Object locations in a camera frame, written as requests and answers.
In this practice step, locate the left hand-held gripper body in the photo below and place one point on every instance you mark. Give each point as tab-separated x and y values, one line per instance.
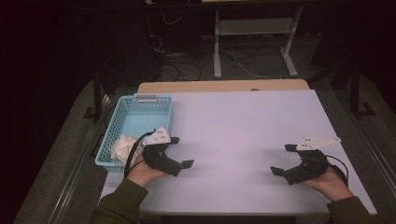
158	158

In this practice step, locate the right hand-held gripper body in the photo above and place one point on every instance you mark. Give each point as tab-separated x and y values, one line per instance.
311	168

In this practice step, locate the cream baby bodysuit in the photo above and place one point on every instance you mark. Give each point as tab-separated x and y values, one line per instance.
123	149

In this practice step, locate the blue plastic basket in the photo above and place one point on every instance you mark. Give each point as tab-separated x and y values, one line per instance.
137	118

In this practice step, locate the person's left hand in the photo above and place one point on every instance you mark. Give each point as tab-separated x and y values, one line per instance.
141	174

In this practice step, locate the person's right hand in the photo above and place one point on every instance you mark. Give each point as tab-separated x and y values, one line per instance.
333	185

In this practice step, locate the wooden table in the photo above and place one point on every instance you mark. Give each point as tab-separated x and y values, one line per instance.
218	85

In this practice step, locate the black metal stand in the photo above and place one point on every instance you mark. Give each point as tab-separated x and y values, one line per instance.
97	93
355	90

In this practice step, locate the aluminium rail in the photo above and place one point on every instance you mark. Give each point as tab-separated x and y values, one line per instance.
73	183
373	149

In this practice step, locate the white metal stand frame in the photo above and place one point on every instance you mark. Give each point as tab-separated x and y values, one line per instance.
217	46

